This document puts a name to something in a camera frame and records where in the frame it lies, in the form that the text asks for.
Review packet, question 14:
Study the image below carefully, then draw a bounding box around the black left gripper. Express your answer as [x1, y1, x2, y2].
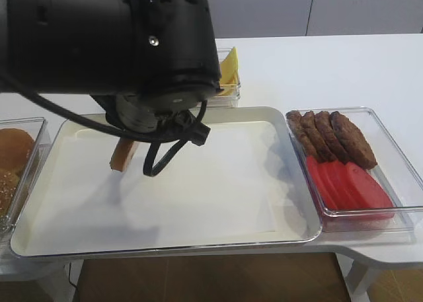
[91, 83, 212, 140]

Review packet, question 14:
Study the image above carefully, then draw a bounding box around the bun half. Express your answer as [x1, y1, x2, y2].
[0, 128, 35, 176]
[110, 137, 139, 172]

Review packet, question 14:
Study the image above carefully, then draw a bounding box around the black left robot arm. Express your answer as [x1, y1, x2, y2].
[1, 0, 221, 145]

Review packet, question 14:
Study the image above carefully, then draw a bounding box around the yellow cheese slice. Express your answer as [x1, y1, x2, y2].
[218, 47, 239, 96]

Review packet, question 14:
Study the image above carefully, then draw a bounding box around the clear cheese container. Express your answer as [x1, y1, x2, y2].
[211, 47, 241, 101]

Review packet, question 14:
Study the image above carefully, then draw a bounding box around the white serving tray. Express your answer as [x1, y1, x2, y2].
[10, 107, 322, 258]

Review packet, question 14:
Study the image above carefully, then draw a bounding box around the brown meat patty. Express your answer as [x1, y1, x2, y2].
[315, 111, 350, 164]
[330, 111, 377, 170]
[286, 110, 323, 162]
[300, 111, 337, 162]

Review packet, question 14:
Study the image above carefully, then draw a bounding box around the clear plastic bun container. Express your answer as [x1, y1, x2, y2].
[1, 117, 52, 242]

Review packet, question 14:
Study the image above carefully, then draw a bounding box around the red tomato slice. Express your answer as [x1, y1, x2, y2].
[306, 155, 338, 210]
[318, 163, 348, 210]
[345, 162, 394, 210]
[328, 161, 359, 210]

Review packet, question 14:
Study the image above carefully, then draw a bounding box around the sesame bun top right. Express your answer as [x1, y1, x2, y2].
[0, 169, 20, 217]

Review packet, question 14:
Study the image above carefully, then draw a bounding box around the clear patty tomato container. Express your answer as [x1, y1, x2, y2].
[286, 107, 422, 232]

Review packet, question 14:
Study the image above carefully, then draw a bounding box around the white table leg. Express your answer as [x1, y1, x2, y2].
[344, 260, 381, 302]

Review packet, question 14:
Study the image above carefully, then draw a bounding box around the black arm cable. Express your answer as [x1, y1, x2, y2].
[0, 63, 212, 178]

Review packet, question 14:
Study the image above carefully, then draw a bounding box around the black floor cable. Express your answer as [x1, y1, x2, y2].
[67, 261, 79, 302]

